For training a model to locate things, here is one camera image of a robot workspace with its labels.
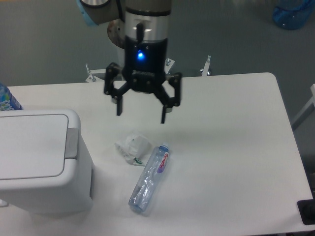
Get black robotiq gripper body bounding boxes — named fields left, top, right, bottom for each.
left=122, top=36, right=168, bottom=94

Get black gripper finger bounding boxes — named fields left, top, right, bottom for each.
left=103, top=62, right=130, bottom=116
left=154, top=72, right=183, bottom=124

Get white push-lid trash can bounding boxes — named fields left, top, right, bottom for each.
left=0, top=109, right=95, bottom=213

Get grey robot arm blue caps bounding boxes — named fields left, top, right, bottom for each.
left=77, top=0, right=182, bottom=123

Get crumpled white plastic wrapper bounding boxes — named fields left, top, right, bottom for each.
left=115, top=131, right=151, bottom=167

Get clear plastic water bottle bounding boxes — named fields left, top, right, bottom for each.
left=128, top=143, right=170, bottom=213

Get blue labelled bottle left edge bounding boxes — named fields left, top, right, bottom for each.
left=0, top=83, right=23, bottom=111

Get blue water jug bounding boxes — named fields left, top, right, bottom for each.
left=272, top=0, right=315, bottom=30

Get black device table corner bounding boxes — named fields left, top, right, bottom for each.
left=297, top=199, right=315, bottom=225

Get middle table clamp bracket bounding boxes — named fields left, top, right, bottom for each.
left=164, top=58, right=175, bottom=74

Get table clamp bracket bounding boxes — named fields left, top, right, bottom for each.
left=85, top=63, right=106, bottom=83
left=164, top=58, right=175, bottom=74

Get left table clamp bracket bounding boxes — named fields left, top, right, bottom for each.
left=85, top=63, right=106, bottom=83

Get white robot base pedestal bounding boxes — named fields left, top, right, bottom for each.
left=107, top=19, right=125, bottom=68

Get white frame right edge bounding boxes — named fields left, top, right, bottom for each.
left=291, top=84, right=315, bottom=131

